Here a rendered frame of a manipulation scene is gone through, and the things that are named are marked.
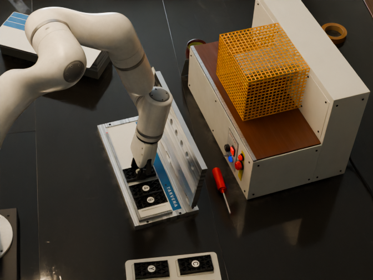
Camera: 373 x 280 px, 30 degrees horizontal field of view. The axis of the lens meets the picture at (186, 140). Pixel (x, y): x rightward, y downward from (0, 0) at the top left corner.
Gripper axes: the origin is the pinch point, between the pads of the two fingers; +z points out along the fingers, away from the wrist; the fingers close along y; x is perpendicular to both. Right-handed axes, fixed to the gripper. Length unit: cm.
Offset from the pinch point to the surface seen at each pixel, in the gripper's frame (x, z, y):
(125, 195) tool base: -6.2, 3.7, 7.3
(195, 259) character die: 6.3, 1.4, 35.9
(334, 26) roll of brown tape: 95, -18, -49
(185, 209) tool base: 9.5, 0.4, 18.0
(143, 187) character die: -0.3, 1.4, 6.7
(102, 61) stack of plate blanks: 2, -1, -53
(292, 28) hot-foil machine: 47, -44, -13
